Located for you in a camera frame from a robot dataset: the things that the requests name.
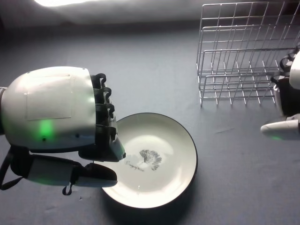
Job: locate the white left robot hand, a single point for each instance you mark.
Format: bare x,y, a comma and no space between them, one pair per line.
47,105

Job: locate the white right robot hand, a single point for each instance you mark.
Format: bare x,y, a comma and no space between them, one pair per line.
290,103

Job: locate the white plate with black rim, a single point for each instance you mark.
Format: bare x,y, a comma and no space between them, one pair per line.
164,182

